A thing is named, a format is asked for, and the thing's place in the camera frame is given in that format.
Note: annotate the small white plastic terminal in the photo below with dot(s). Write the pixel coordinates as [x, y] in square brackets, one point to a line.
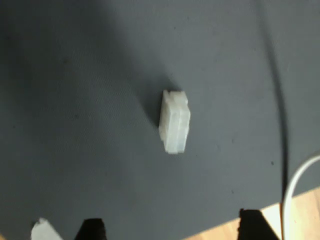
[175, 122]

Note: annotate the small white plastic piece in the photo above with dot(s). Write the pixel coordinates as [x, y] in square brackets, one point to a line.
[43, 230]

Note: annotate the dark grey mat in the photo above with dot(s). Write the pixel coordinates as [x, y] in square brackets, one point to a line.
[87, 100]

